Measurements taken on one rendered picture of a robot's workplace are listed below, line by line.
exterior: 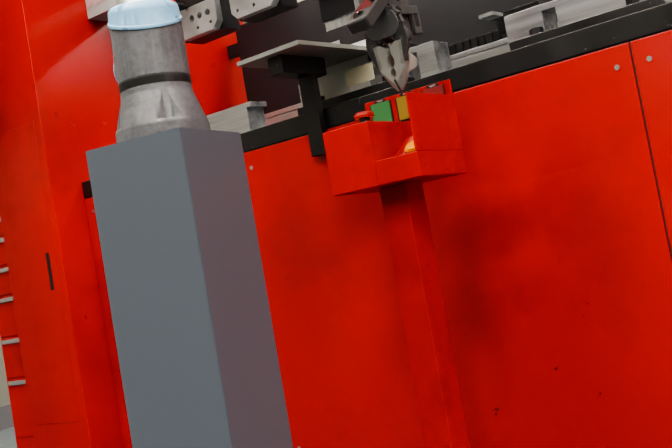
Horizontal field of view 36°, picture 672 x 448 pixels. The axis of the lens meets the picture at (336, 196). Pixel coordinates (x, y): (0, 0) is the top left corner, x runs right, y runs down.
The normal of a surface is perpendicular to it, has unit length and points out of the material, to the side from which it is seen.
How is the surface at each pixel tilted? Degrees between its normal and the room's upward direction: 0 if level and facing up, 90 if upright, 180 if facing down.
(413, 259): 90
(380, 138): 90
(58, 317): 90
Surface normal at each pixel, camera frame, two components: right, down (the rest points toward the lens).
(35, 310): -0.62, 0.05
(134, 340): -0.42, 0.01
